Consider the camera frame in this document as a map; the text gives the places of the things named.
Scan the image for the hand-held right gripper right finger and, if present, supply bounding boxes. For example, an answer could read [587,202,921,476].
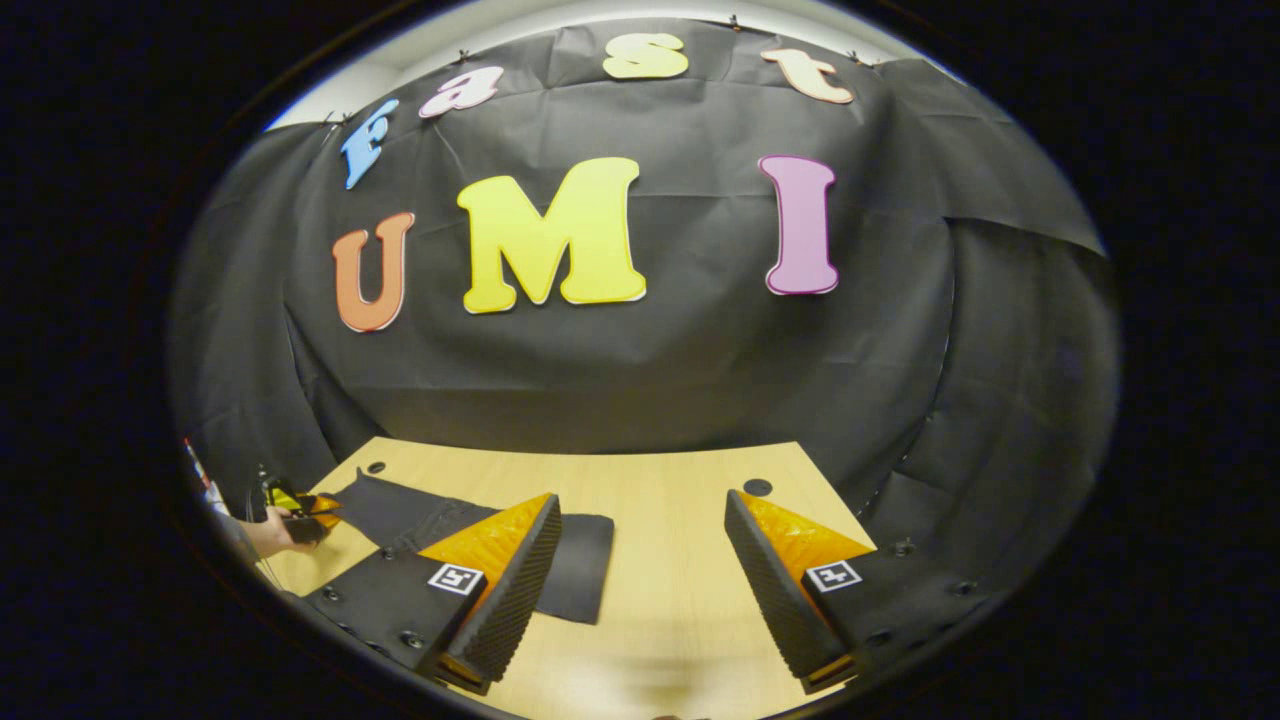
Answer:
[724,488,1001,696]

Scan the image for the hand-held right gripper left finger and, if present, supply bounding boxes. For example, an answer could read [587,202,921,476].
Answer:
[305,492,563,696]

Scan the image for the dark grey jeans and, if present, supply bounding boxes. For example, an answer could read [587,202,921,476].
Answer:
[330,468,616,626]

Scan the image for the black backdrop cloth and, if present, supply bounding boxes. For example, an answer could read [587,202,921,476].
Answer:
[165,18,1121,601]

